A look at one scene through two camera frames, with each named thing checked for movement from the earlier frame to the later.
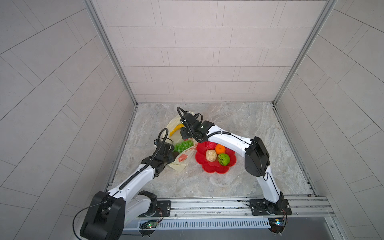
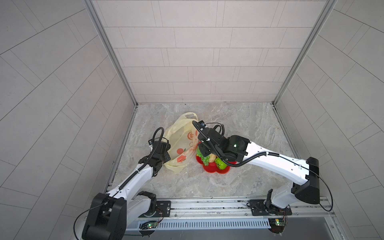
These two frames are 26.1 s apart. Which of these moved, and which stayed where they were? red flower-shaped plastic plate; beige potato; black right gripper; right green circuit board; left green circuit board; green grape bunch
Moved: green grape bunch; black right gripper
Stayed: right green circuit board; left green circuit board; red flower-shaped plastic plate; beige potato
